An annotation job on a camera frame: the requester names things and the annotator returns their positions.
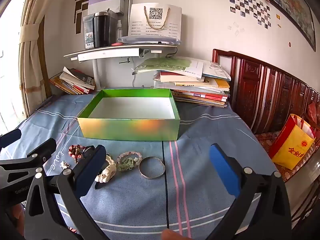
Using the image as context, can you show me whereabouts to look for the grid of wall photos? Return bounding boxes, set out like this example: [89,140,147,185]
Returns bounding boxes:
[228,0,272,29]

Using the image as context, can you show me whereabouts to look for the yellow and red bag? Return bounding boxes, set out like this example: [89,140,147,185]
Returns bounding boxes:
[269,114,316,170]

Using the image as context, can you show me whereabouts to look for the small black ring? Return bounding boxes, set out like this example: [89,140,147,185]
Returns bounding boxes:
[82,146,95,158]

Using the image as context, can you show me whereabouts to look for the large stack of books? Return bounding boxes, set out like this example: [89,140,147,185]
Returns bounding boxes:
[132,56,232,108]

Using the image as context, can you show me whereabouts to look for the brown wall decal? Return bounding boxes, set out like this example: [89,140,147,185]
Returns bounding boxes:
[75,0,90,34]

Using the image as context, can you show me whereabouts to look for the pale blue tray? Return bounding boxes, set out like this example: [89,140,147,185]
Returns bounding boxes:
[117,35,181,46]

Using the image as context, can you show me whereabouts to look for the carved red wooden bench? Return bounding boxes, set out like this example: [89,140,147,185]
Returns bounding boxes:
[212,49,320,180]

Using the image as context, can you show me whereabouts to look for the red bead bracelet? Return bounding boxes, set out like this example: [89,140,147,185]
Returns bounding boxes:
[68,144,87,165]

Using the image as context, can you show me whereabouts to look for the person's right hand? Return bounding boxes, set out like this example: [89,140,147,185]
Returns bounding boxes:
[161,229,186,240]

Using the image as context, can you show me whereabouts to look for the shiny green cardboard box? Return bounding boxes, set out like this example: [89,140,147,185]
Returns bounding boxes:
[77,88,181,141]

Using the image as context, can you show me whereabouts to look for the beige curtain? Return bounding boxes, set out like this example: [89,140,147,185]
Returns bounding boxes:
[19,0,54,118]

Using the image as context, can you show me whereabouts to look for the silver bangle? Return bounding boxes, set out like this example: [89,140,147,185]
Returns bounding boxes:
[139,156,166,180]

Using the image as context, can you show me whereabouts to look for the white carved bracelet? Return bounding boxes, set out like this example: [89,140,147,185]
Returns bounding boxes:
[94,154,117,183]

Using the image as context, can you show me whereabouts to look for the red embroidered cushion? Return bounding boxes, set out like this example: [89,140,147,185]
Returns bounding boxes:
[307,101,320,125]

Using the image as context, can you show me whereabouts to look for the white paper bag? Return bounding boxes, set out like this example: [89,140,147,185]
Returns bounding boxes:
[128,3,182,39]

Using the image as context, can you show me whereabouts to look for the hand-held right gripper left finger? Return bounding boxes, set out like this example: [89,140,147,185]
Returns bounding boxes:
[24,144,108,240]

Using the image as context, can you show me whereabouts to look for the black thermos cup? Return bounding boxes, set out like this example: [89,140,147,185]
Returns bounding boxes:
[92,12,112,48]

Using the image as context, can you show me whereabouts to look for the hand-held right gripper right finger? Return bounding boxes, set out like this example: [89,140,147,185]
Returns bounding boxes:
[207,143,293,240]

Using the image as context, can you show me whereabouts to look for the white desk shelf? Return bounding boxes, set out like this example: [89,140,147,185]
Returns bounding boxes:
[63,42,178,92]

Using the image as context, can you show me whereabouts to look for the small stack of books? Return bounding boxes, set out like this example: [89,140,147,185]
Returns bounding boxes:
[49,66,96,95]

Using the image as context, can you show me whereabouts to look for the pink bead bracelet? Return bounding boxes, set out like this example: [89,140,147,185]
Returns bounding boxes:
[116,151,143,167]

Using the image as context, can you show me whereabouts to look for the blue striped bed sheet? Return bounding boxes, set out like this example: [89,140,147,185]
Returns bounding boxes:
[15,94,278,240]

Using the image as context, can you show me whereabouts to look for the framed floral picture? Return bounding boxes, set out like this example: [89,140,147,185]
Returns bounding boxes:
[249,0,317,52]

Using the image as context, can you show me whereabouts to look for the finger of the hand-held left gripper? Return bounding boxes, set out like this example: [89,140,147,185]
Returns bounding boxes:
[0,138,57,183]
[0,129,22,146]

